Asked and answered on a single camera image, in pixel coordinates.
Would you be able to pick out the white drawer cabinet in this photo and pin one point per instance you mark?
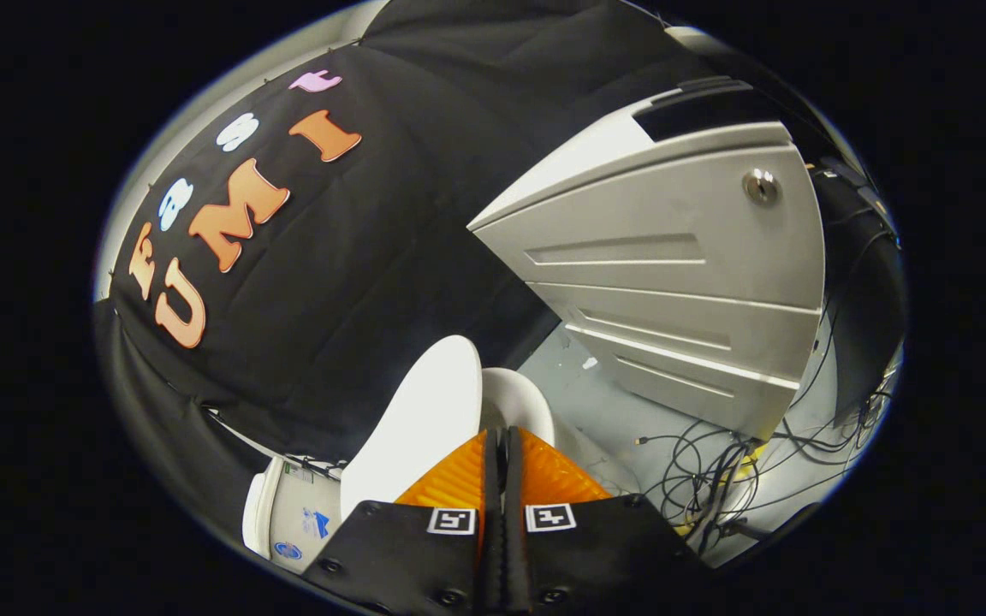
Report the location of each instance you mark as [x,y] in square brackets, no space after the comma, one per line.
[673,282]

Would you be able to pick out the dark panel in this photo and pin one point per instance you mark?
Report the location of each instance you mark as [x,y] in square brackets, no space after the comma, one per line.
[865,299]

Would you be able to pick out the black backdrop cloth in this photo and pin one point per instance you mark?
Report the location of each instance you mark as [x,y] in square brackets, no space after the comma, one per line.
[356,257]

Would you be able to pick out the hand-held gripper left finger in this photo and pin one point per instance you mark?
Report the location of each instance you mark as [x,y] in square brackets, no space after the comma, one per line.
[407,556]

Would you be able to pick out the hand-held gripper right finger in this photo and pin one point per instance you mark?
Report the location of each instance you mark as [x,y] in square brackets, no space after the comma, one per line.
[604,556]

